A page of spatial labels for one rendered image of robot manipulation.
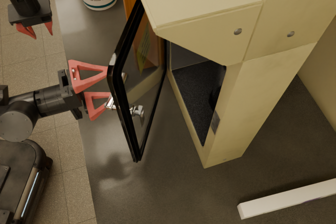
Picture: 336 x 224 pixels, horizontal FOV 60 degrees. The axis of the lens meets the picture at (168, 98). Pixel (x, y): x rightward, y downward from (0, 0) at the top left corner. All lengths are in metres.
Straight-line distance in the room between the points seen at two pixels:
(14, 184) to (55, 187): 0.27
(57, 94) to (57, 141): 1.37
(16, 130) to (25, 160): 1.16
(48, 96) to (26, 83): 1.66
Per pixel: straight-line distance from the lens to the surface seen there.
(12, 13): 0.85
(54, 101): 0.60
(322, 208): 0.87
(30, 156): 1.71
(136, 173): 0.81
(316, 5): 0.37
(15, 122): 0.55
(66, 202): 1.83
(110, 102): 0.59
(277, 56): 0.42
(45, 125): 2.04
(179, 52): 0.80
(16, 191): 1.68
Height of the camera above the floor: 1.71
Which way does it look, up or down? 60 degrees down
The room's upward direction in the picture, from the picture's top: straight up
